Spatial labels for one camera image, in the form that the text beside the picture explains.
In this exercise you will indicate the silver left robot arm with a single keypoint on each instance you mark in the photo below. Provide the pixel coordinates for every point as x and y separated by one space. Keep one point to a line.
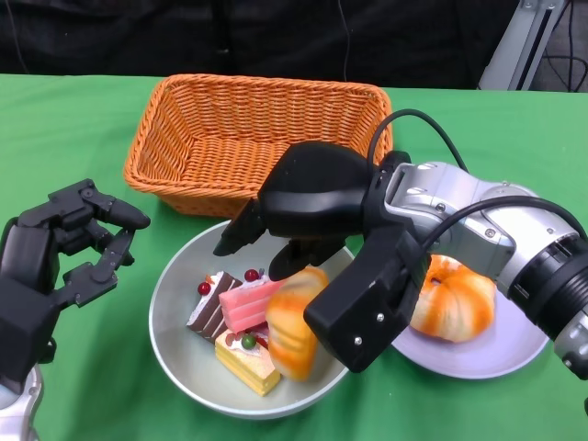
20 413

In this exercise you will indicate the grey metal stand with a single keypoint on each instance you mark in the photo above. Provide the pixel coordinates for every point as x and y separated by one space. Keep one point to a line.
528 46

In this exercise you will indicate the pale green bowl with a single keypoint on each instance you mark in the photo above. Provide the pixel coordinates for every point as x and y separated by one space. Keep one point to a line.
193 381

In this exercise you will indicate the lavender plate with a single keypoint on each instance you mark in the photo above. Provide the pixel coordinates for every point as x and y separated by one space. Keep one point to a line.
505 349

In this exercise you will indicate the orange wicker basket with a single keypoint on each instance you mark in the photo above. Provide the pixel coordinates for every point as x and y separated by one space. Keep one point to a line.
229 119

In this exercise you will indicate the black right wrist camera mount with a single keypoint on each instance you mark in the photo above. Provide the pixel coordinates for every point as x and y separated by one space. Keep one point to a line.
363 312

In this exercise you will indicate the green tablecloth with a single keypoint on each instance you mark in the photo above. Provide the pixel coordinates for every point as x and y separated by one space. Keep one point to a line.
482 138

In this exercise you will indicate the black backdrop cloth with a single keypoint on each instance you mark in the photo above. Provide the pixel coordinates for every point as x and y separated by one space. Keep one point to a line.
138 37

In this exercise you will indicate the light pink cake slice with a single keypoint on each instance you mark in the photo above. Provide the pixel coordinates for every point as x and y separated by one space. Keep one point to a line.
243 305

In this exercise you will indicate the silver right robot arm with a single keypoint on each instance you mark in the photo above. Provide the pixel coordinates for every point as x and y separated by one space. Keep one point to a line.
487 216

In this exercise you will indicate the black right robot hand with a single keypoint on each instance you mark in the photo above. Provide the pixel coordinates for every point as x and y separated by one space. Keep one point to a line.
317 193

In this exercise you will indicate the brown chocolate cake slice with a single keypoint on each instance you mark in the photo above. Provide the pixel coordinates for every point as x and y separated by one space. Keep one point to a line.
206 317

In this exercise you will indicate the orange striped bread roll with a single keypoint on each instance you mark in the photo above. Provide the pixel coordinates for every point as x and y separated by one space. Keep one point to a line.
294 340
455 303

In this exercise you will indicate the yellow cake slice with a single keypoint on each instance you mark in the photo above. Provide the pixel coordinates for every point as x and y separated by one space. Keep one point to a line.
248 372

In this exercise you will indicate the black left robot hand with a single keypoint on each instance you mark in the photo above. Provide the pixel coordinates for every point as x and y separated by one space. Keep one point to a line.
27 285

